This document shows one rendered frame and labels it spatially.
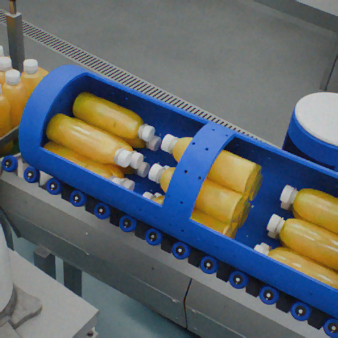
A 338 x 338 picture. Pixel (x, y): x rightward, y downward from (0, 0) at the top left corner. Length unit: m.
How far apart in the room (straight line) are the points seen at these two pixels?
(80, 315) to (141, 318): 1.31
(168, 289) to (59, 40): 2.94
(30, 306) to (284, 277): 0.50
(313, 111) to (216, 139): 0.60
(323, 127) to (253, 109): 1.92
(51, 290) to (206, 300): 0.42
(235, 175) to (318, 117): 0.59
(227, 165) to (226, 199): 0.07
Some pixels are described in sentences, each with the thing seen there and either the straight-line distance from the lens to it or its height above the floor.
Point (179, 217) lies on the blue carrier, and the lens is 1.17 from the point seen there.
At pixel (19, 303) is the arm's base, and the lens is 1.04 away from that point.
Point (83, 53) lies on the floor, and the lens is 3.93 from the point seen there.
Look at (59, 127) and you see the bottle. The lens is 1.33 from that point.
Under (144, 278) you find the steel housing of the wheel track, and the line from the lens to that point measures 1.39.
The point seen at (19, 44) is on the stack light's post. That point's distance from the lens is 1.97.
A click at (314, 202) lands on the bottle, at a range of 1.22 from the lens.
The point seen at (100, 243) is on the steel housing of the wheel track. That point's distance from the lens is 1.42.
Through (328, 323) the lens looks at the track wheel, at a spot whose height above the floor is 0.97.
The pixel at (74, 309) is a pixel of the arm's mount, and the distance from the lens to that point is 1.04.
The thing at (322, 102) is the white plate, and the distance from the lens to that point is 1.78.
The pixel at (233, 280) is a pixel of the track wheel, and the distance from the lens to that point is 1.27.
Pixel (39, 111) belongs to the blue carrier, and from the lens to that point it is 1.30.
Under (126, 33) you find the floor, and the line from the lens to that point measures 4.22.
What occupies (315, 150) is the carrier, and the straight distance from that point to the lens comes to 1.65.
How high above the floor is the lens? 1.94
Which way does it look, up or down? 41 degrees down
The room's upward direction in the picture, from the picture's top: 8 degrees clockwise
